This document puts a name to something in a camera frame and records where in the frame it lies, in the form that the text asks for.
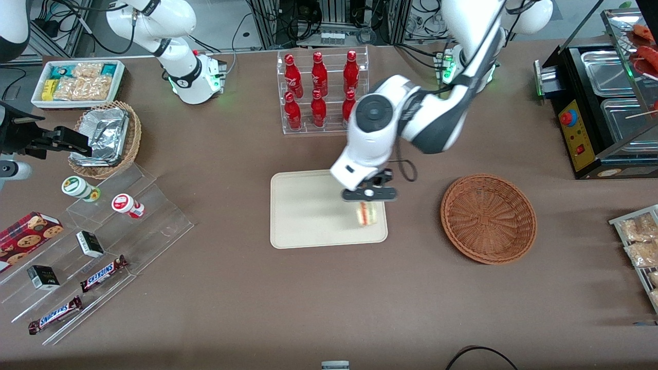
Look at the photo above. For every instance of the metal tray with snack bags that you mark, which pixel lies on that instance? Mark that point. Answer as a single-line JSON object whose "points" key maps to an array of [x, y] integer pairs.
{"points": [[635, 272]]}

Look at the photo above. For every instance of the white power strip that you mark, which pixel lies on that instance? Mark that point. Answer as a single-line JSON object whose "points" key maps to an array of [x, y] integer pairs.
{"points": [[332, 37]]}

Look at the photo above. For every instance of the red lid yogurt cup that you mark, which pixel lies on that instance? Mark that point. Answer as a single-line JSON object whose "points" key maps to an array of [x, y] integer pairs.
{"points": [[124, 204]]}

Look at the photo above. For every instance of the red cookie box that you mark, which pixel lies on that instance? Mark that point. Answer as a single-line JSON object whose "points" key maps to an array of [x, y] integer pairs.
{"points": [[28, 234]]}

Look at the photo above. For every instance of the grey box with green light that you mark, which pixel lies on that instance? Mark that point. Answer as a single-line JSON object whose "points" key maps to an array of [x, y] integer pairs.
{"points": [[544, 79]]}

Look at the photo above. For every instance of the white rectangular snack bin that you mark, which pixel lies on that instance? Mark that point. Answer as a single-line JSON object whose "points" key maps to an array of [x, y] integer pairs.
{"points": [[37, 97]]}

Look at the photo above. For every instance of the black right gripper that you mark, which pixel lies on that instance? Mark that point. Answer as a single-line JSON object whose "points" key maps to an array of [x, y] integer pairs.
{"points": [[19, 135]]}

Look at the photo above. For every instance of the triangular sandwich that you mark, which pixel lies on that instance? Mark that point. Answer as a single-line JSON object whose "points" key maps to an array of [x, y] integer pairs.
{"points": [[367, 215]]}

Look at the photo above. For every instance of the yellow snack packet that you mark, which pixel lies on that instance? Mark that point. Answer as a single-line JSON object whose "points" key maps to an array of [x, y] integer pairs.
{"points": [[48, 90]]}

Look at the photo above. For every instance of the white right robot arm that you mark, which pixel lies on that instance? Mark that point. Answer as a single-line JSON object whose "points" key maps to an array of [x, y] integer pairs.
{"points": [[185, 72]]}

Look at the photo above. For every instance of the aluminium frame rack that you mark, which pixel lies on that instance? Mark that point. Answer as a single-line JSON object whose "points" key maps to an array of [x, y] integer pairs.
{"points": [[339, 15]]}

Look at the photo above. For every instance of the clear acrylic bottle rack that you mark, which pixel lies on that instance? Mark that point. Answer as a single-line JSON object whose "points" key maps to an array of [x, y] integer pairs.
{"points": [[334, 128]]}

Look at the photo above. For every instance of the beige rectangular plastic tray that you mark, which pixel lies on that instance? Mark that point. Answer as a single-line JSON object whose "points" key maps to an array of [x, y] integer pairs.
{"points": [[308, 210]]}

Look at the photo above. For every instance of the steel warmer pan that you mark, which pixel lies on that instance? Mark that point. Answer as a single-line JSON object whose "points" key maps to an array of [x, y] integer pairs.
{"points": [[622, 123], [604, 72]]}

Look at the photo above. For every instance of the small black box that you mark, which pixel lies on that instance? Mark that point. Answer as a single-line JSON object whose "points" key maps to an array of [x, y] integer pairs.
{"points": [[43, 277], [90, 244]]}

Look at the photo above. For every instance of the brown snickers bar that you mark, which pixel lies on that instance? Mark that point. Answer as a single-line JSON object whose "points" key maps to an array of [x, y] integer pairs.
{"points": [[103, 273], [55, 315]]}

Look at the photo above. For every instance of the red cola bottle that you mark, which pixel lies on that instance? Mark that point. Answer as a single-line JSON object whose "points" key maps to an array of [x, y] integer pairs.
{"points": [[318, 112], [293, 77], [319, 76], [348, 105], [351, 74], [292, 114]]}

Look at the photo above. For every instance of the small grey device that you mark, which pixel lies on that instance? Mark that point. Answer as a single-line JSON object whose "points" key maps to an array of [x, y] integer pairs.
{"points": [[335, 366]]}

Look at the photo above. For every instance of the clear acrylic stepped stand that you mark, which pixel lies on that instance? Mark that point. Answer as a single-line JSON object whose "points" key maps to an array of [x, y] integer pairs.
{"points": [[149, 226]]}

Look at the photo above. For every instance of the clear bag of fried snacks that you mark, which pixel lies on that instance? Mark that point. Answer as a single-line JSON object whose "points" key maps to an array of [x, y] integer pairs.
{"points": [[642, 253], [640, 227]]}

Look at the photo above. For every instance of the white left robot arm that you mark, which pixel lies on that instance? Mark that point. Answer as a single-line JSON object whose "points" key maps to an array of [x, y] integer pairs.
{"points": [[426, 118]]}

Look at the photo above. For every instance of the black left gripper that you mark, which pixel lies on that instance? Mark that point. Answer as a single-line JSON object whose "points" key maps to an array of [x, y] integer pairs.
{"points": [[382, 178]]}

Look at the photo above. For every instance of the large clear cracker bag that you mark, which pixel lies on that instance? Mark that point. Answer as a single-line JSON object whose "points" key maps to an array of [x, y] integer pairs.
{"points": [[85, 88]]}

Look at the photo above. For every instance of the green lid yogurt cup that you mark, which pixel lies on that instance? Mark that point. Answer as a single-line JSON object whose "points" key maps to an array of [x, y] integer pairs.
{"points": [[77, 187]]}

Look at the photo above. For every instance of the silver foil container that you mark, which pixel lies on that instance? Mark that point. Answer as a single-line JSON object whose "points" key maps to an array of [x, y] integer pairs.
{"points": [[105, 136]]}

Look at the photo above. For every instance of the teal snack packet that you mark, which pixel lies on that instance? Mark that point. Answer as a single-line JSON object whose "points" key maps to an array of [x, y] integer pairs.
{"points": [[60, 71], [108, 69]]}

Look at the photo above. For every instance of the black food warmer appliance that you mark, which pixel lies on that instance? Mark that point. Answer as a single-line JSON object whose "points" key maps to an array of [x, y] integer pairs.
{"points": [[576, 110]]}

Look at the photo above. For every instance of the brown round wicker basket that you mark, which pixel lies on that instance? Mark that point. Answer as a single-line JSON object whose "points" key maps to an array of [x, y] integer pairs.
{"points": [[488, 221]]}

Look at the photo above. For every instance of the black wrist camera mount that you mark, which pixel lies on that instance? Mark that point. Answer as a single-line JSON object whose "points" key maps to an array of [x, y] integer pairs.
{"points": [[381, 179]]}

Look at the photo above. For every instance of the tan oval wicker basket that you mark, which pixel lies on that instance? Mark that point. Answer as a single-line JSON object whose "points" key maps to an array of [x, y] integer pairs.
{"points": [[134, 136]]}

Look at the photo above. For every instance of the small clear cracker bag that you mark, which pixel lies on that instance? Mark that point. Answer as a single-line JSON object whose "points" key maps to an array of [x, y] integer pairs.
{"points": [[87, 69]]}

